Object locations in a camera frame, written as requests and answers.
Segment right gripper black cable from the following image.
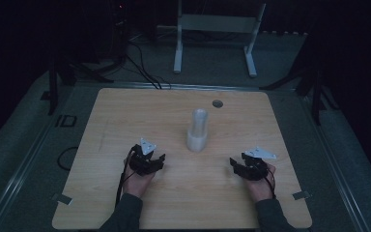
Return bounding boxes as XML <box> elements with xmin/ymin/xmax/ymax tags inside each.
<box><xmin>264</xmin><ymin>166</ymin><xmax>277</xmax><ymax>199</ymax></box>

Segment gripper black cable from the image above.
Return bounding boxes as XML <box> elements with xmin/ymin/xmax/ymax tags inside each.
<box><xmin>264</xmin><ymin>166</ymin><xmax>277</xmax><ymax>199</ymax></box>
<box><xmin>115</xmin><ymin>150</ymin><xmax>137</xmax><ymax>208</ymax></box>

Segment black tripod stand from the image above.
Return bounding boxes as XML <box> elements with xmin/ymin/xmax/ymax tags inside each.
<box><xmin>260</xmin><ymin>62</ymin><xmax>340</xmax><ymax>128</ymax></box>
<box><xmin>46</xmin><ymin>57</ymin><xmax>114</xmax><ymax>116</ymax></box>

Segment person's left hand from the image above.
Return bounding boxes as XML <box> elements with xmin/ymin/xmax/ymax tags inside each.
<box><xmin>122</xmin><ymin>160</ymin><xmax>157</xmax><ymax>198</ymax></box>

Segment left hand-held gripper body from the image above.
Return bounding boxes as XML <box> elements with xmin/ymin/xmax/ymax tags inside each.
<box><xmin>128</xmin><ymin>137</ymin><xmax>157</xmax><ymax>177</ymax></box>

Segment white metal stand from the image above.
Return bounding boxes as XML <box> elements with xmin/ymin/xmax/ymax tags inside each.
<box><xmin>173</xmin><ymin>0</ymin><xmax>268</xmax><ymax>78</ymax></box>

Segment grey tape piece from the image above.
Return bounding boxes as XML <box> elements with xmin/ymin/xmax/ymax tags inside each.
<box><xmin>51</xmin><ymin>192</ymin><xmax>73</xmax><ymax>206</ymax></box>
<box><xmin>292</xmin><ymin>190</ymin><xmax>312</xmax><ymax>201</ymax></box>

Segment looped black floor cable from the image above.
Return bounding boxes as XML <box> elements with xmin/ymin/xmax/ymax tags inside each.
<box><xmin>56</xmin><ymin>146</ymin><xmax>79</xmax><ymax>172</ymax></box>

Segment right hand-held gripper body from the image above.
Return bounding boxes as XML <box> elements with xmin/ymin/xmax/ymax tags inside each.
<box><xmin>241</xmin><ymin>146</ymin><xmax>277</xmax><ymax>182</ymax></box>

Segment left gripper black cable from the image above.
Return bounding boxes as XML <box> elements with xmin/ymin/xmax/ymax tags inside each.
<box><xmin>115</xmin><ymin>150</ymin><xmax>137</xmax><ymax>208</ymax></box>

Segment black floor cables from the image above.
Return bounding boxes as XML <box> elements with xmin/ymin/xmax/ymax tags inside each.
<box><xmin>125</xmin><ymin>41</ymin><xmax>172</xmax><ymax>90</ymax></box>

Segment dark equipment with red light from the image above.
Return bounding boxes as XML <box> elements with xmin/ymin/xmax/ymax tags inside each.
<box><xmin>107</xmin><ymin>0</ymin><xmax>130</xmax><ymax>66</ymax></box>

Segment person's right hand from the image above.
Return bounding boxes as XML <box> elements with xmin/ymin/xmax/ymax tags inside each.
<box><xmin>244</xmin><ymin>162</ymin><xmax>276</xmax><ymax>203</ymax></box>

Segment wide clear plastic cup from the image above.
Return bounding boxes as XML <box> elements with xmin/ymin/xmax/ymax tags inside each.
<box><xmin>186</xmin><ymin>127</ymin><xmax>208</xmax><ymax>153</ymax></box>

